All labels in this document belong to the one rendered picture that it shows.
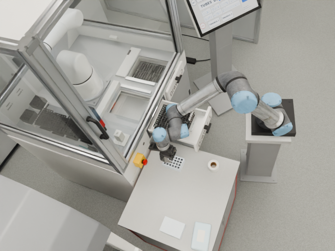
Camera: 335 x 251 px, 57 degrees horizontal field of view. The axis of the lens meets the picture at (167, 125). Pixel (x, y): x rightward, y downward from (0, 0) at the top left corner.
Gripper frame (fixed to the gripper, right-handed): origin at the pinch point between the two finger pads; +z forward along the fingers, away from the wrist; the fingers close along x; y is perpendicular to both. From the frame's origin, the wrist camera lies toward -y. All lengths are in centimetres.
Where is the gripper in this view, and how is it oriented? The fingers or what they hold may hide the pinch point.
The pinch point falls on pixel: (166, 158)
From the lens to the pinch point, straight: 194.8
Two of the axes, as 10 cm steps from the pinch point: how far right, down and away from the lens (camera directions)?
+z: 1.7, 4.9, 8.5
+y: 9.0, 2.7, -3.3
